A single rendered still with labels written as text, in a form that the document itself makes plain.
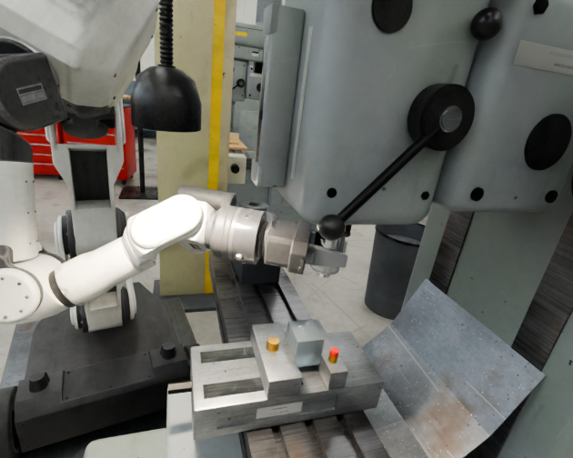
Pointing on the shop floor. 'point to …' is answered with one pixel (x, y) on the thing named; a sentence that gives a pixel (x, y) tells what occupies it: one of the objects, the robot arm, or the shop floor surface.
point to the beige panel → (227, 14)
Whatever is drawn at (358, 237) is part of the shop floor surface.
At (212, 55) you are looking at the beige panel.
